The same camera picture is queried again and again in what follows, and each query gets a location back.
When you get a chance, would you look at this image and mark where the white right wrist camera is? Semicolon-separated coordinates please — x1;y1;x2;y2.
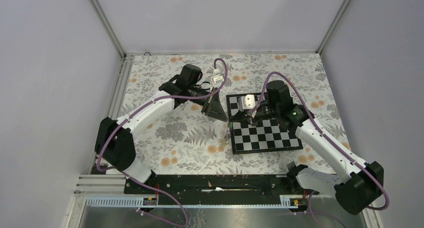
237;94;257;111

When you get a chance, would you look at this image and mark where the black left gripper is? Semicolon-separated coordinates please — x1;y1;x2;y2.
188;85;228;122

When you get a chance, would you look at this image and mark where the floral patterned table mat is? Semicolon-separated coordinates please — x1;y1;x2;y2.
121;54;349;174

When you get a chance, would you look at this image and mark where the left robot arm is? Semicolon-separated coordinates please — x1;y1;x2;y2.
94;64;228;193

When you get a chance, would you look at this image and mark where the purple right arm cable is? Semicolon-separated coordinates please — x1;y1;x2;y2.
250;71;390;228

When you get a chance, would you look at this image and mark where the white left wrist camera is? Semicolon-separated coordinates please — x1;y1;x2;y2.
210;69;225;89

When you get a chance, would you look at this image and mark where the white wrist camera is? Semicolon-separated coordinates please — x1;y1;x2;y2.
210;69;225;89
237;94;257;111

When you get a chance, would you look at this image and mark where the silver keyring with clips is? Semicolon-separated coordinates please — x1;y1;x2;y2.
224;122;232;142

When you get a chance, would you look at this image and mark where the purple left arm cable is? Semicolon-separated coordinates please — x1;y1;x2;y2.
96;58;229;228

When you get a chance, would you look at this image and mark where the black white chessboard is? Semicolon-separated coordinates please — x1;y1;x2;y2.
226;92;304;155

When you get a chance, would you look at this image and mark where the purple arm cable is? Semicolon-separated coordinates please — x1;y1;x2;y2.
250;71;390;228
96;58;229;228

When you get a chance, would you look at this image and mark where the white slotted cable duct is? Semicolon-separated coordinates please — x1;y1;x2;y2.
85;195;298;209

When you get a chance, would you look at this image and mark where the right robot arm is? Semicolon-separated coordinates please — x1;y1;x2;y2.
228;80;384;215

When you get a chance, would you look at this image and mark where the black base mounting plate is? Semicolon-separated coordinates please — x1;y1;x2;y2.
124;174;311;204

